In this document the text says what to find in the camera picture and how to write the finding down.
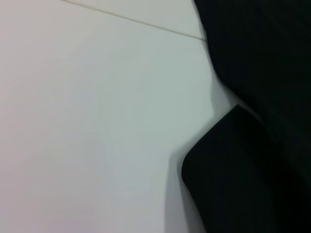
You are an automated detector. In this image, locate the black shirt with white print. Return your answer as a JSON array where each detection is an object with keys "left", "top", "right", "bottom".
[{"left": 193, "top": 0, "right": 311, "bottom": 175}]

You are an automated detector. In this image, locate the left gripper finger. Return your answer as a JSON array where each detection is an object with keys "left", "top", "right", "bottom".
[{"left": 181, "top": 103, "right": 311, "bottom": 233}]

